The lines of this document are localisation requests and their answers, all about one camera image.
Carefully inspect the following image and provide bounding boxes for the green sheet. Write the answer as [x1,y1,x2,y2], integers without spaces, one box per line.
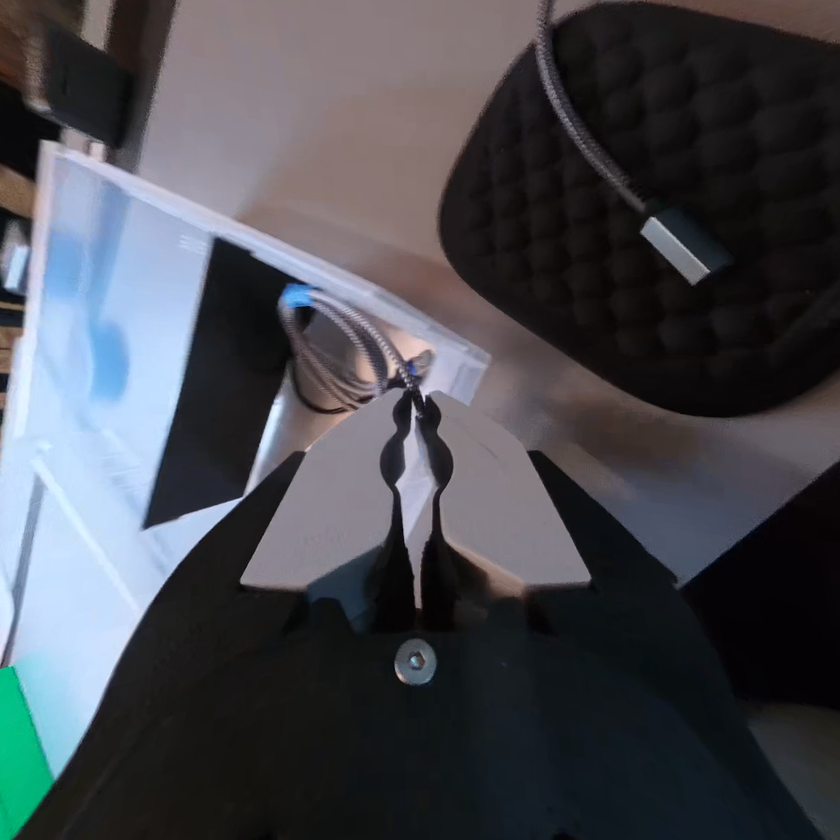
[0,665,58,840]

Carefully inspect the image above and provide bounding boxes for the black box device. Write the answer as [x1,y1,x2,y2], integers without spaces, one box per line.
[26,26,133,150]

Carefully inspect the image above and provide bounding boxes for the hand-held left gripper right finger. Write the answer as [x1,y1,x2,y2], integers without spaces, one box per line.
[420,390,591,632]

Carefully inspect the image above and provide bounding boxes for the black flat panel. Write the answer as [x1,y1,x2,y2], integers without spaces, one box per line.
[143,236,309,530]

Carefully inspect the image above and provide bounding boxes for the black quilted pad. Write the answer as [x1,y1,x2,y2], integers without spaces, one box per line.
[437,0,840,419]

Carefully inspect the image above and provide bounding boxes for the clear plastic storage box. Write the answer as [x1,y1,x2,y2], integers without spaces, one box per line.
[0,141,493,756]

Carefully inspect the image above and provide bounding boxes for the grey braided usb cable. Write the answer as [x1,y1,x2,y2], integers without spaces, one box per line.
[533,0,734,287]

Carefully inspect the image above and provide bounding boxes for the blue plug usb cable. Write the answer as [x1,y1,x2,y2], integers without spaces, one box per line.
[277,282,437,421]

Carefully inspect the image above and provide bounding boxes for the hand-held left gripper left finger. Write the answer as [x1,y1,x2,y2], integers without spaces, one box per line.
[239,390,419,632]

